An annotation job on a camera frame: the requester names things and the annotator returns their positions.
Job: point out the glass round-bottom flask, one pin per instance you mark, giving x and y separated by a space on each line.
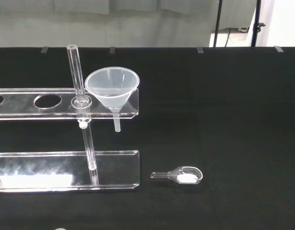
60 229

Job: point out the pale board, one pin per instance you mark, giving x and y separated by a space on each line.
281 24

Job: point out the glass weighing funnel with powder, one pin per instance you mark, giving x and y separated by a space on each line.
185 177

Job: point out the clear acrylic funnel stand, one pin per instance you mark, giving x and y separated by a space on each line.
66 172

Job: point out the black tripod pole with clamp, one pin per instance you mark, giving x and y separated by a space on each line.
257 24

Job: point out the grey cloth clip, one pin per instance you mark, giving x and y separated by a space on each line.
278 49
200 49
112 49
44 49

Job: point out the black bench cloth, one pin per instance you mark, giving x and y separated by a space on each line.
221 119

